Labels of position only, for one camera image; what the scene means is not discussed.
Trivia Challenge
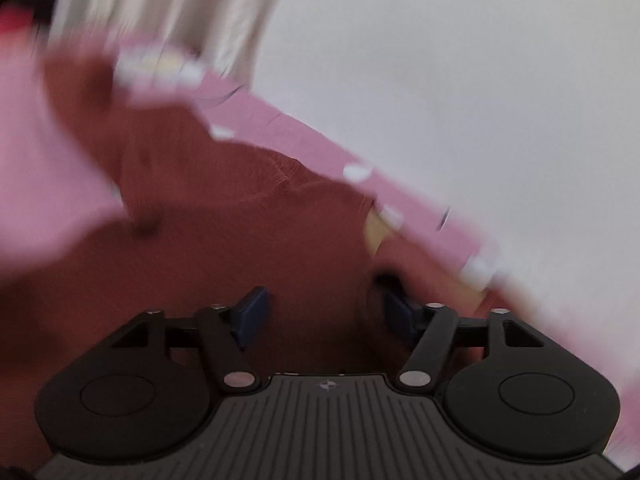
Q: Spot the dark red knit garment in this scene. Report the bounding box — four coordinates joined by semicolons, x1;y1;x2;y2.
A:
0;51;511;476

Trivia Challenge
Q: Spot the pink floral bed sheet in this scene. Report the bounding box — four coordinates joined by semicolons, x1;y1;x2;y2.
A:
0;29;640;470

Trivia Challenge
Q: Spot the cream satin curtain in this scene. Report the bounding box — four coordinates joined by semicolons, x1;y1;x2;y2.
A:
50;0;278;84

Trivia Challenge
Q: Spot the red cloth at edge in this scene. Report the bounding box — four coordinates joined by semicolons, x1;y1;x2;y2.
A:
0;3;34;36

